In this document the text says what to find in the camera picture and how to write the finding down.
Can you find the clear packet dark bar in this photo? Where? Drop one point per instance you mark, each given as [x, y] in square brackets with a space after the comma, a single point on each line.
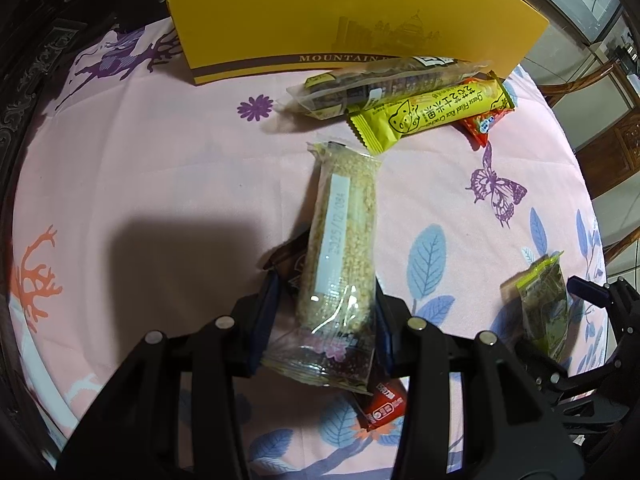
[350, 90]

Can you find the wooden chair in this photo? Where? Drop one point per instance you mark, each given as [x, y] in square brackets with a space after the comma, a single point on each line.
[630, 145]

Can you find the yellow-green cracker packet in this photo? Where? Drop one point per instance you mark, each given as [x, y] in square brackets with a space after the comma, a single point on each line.
[425, 112]

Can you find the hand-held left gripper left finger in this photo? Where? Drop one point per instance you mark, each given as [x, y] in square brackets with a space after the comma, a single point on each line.
[267, 310]

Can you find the clear grain bar packet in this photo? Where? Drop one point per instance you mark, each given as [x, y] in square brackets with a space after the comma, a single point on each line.
[335, 240]

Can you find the dark brown snack packet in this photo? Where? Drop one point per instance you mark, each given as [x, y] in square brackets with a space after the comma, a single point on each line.
[290, 265]

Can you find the dark green snack packet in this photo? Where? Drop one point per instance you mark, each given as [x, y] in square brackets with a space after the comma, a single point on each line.
[542, 305]

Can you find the red snack packet white label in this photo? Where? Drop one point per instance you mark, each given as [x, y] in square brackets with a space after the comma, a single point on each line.
[382, 405]

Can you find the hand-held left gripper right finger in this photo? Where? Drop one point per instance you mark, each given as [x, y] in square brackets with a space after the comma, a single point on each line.
[382, 330]

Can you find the yellow cardboard box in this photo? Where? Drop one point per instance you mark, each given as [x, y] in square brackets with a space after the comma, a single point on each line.
[300, 10]

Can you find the pink printed tablecloth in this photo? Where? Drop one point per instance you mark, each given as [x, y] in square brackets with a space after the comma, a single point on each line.
[175, 160]

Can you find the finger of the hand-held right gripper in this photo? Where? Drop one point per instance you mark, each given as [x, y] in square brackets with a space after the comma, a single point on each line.
[545, 365]
[585, 290]

